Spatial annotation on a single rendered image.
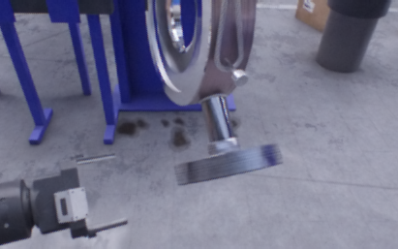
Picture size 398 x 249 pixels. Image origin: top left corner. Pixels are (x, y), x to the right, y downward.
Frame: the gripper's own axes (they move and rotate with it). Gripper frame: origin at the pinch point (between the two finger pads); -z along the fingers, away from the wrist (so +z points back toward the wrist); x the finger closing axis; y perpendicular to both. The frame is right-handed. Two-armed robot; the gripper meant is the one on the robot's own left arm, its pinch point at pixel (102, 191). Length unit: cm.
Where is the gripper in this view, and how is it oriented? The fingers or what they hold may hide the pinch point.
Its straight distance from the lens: 56.4
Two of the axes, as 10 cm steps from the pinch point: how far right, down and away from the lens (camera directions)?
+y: 3.4, -2.0, -9.2
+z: -9.2, 1.5, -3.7
